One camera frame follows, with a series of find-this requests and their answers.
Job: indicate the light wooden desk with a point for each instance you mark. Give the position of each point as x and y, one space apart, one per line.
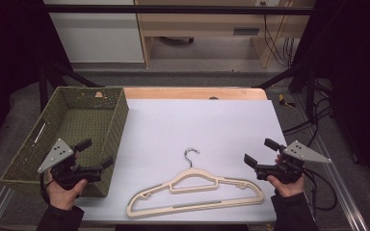
199 25

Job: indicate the person's right hand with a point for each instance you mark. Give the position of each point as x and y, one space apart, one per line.
287 189

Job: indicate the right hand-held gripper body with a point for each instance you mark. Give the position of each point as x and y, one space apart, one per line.
285 170

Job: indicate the wooden table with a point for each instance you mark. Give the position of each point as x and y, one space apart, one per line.
173 93

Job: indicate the beige clothes hanger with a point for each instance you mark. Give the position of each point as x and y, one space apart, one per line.
191 172

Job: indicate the black frame strut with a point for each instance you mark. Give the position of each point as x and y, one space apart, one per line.
43 86
310 93

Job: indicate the green woven basket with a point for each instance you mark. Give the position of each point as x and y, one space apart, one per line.
77 125

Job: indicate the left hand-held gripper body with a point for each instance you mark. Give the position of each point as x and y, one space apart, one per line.
65 173

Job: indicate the person's left hand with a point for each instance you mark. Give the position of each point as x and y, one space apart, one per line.
62 195

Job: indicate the black horizontal frame bar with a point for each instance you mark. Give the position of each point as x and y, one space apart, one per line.
173 9

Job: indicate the yellow and black tool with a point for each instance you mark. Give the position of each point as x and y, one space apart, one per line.
284 102

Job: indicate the white cabinet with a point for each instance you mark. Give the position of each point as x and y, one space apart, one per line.
99 38

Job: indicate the white table sheet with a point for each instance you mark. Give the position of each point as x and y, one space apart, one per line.
189 128

